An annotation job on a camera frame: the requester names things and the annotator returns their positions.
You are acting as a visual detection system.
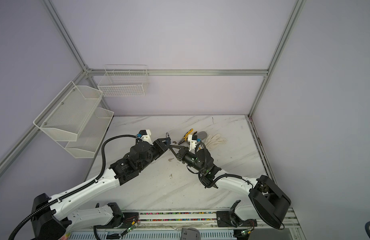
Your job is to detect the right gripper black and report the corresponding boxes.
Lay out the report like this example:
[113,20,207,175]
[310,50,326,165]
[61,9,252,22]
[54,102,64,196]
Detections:
[168,146,206,174]

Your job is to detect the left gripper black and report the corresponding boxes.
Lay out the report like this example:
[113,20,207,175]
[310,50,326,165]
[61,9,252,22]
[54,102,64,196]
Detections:
[139,138,171,172]

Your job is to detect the blue padlock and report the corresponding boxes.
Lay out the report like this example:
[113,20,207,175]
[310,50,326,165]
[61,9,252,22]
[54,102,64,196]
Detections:
[165,132,171,145]

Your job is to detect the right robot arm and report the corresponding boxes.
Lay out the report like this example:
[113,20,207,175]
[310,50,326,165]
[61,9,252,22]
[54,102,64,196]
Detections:
[169,143,291,230]

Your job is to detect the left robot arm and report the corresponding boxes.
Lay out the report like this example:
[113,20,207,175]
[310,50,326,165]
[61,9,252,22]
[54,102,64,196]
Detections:
[9,133,171,240]

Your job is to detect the yellow black pliers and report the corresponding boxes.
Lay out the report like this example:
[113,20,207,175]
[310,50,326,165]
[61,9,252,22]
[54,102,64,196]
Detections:
[177,129,194,145]

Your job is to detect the lower white mesh shelf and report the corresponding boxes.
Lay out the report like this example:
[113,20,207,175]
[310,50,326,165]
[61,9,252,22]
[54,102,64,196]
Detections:
[65,108,114,159]

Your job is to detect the white mesh shelf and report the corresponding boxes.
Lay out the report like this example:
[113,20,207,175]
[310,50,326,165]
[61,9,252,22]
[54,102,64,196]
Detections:
[65,108,114,159]
[33,82,103,142]

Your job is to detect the grey device at front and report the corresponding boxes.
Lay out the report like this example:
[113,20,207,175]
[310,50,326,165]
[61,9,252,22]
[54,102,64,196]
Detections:
[180,228,202,240]

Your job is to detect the upper white mesh shelf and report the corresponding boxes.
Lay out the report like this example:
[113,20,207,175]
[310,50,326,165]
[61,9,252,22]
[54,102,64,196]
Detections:
[33,82,103,142]

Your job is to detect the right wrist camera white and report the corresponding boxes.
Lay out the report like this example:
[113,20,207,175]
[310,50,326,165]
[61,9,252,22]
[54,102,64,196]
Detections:
[188,134,201,152]

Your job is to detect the white wire basket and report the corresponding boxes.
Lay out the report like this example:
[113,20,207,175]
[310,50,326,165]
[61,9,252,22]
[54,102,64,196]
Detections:
[98,65,150,97]

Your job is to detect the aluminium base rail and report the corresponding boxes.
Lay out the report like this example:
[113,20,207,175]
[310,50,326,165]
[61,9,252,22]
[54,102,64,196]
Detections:
[62,205,306,240]

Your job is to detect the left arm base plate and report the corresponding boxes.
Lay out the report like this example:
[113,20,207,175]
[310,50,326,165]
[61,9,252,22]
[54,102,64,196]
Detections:
[109,212,139,229]

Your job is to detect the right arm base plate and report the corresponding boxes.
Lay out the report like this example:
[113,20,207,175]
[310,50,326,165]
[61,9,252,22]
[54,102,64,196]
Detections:
[216,200,258,228]

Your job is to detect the aluminium frame profile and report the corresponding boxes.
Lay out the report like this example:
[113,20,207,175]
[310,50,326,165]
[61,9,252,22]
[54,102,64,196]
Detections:
[0,1,306,180]

